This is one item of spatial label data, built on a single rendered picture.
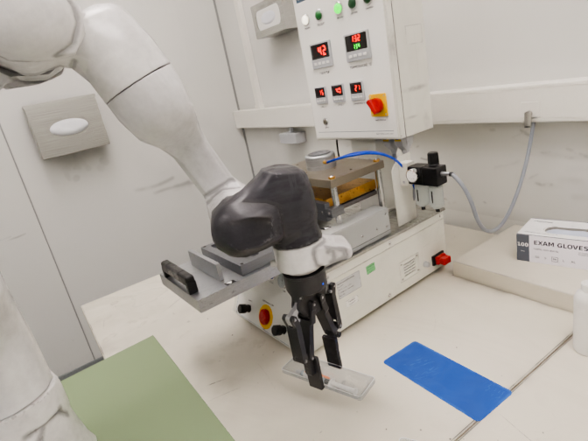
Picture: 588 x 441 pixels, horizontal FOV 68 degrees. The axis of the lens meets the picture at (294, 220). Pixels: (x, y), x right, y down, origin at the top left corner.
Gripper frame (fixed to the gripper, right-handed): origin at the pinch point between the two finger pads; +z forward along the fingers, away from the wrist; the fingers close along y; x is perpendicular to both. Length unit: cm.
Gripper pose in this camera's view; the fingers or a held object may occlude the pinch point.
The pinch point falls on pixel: (323, 362)
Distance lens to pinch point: 86.8
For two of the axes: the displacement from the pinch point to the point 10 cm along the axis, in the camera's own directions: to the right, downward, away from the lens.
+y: -6.1, 3.7, -7.0
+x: 7.7, 0.5, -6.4
